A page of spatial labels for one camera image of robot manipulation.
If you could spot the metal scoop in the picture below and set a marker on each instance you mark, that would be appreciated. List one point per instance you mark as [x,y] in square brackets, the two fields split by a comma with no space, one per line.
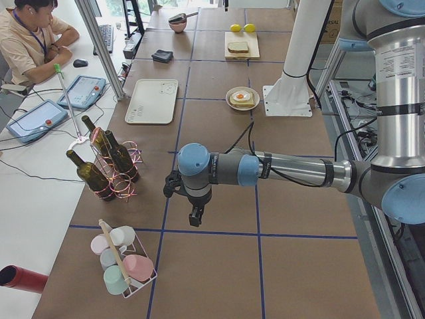
[181,17]

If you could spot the wooden cutting board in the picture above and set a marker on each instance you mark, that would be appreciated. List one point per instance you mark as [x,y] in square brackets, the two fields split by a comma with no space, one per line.
[250,38]

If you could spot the pink cup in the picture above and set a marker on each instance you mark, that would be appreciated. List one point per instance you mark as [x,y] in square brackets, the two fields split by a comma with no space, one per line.
[138,267]

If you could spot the green wine bottle middle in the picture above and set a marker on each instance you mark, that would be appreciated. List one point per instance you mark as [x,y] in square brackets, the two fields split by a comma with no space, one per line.
[121,158]

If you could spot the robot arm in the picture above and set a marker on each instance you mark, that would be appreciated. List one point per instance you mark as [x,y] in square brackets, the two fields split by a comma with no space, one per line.
[393,180]

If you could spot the dark grey folded cloth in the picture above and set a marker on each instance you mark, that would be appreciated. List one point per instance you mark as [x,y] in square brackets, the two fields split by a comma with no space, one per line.
[162,56]

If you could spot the cream serving tray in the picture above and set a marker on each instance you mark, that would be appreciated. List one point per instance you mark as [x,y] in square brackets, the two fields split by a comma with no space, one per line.
[152,102]

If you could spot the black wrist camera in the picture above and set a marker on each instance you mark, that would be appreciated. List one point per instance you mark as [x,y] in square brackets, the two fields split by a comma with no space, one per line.
[174,184]

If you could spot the red cylinder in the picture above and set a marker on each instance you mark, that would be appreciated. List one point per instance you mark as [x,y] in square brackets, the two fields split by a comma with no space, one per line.
[23,279]

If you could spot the bread slice with fried egg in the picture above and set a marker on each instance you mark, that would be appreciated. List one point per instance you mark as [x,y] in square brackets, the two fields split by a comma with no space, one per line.
[242,99]

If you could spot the teach pendant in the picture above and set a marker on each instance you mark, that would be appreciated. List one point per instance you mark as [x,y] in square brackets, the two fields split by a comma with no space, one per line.
[84,91]
[35,123]

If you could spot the aluminium frame post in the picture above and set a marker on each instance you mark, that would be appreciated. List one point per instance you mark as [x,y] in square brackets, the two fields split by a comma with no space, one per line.
[90,22]

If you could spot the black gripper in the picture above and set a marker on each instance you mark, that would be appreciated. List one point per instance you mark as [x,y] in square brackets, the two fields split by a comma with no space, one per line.
[198,202]

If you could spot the pink bowl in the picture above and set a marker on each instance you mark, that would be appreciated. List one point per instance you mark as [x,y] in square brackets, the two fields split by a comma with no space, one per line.
[178,28]

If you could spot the grey cup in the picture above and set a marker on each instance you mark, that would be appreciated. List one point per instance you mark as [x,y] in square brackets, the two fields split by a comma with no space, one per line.
[107,259]

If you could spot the white plate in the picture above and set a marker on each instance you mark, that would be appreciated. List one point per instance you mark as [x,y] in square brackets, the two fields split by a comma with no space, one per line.
[254,93]

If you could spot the black computer mouse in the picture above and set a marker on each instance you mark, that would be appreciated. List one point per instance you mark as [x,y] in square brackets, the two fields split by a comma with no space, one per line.
[79,63]

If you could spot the plain bread slice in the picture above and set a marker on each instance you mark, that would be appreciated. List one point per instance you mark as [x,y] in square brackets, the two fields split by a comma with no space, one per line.
[238,47]

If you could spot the white wire cup rack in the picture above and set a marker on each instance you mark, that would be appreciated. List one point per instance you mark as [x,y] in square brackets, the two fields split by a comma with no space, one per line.
[120,252]

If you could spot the seated person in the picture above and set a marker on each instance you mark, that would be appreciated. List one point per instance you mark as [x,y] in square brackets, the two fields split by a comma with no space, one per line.
[33,40]

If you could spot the metal rod green tip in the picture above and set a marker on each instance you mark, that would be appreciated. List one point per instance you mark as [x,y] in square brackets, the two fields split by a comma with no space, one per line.
[80,138]

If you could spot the white cup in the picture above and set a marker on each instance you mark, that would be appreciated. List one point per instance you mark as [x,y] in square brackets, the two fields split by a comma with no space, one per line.
[124,235]

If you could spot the lilac cup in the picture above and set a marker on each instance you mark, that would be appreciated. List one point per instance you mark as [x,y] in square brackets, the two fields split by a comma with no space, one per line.
[99,244]

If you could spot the green wine bottle front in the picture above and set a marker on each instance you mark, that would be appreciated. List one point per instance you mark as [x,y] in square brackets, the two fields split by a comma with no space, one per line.
[92,176]

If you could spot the green wine bottle back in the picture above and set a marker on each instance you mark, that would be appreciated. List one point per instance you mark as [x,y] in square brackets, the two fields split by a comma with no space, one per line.
[91,128]

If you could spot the black keyboard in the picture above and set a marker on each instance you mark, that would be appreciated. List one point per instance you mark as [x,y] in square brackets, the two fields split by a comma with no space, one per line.
[107,33]

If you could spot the teach pendant near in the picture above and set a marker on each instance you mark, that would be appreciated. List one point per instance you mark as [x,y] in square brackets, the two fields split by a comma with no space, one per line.
[35,123]

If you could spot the green wine bottle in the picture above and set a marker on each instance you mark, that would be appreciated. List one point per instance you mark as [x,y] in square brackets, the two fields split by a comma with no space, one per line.
[91,128]
[92,176]
[121,158]

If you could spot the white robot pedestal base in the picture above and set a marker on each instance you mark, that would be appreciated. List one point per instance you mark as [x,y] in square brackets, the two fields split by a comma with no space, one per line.
[289,96]

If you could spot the teach pendant far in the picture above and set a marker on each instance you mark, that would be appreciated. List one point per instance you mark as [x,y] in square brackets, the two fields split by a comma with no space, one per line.
[84,91]

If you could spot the mint green cup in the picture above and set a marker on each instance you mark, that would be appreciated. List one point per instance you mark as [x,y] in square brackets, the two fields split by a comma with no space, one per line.
[114,280]

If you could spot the copper wire bottle rack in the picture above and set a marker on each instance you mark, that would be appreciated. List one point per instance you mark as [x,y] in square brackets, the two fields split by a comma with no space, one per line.
[120,184]

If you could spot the yellow lemon left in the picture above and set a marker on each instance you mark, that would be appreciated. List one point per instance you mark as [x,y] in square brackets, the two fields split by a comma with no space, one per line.
[235,28]

